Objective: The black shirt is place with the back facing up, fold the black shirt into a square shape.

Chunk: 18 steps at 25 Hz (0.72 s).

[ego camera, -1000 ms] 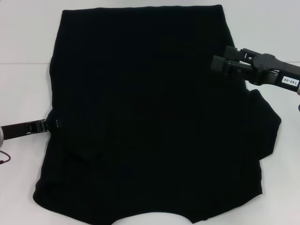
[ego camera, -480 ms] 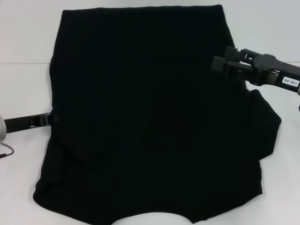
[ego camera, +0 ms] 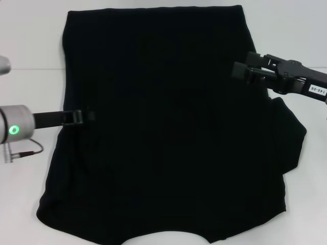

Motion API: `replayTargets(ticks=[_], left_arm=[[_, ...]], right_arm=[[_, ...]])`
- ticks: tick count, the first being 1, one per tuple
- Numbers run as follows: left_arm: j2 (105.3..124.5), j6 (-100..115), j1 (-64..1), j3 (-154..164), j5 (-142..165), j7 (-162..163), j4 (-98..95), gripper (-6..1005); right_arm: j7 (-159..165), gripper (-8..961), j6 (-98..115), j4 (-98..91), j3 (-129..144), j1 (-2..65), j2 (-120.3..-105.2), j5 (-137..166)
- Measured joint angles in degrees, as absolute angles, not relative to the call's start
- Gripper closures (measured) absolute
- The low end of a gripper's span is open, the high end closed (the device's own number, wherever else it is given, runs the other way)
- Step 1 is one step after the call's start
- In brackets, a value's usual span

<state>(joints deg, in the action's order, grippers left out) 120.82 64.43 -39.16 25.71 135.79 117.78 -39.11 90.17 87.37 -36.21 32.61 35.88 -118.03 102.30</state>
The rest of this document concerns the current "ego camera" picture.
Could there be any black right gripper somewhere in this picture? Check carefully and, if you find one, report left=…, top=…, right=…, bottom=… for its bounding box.
left=230, top=51, right=327, bottom=105

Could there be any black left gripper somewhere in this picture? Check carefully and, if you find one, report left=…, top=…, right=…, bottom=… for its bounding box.
left=31, top=106, right=97, bottom=130

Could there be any black t-shirt with FREE print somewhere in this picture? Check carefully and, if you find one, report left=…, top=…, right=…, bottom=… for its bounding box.
left=36, top=5, right=308, bottom=245

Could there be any left arm cable with plug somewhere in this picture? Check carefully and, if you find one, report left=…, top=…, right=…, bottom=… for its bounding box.
left=3, top=139, right=44, bottom=164

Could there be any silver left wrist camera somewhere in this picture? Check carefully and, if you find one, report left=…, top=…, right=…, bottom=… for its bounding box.
left=0, top=56, right=12, bottom=77

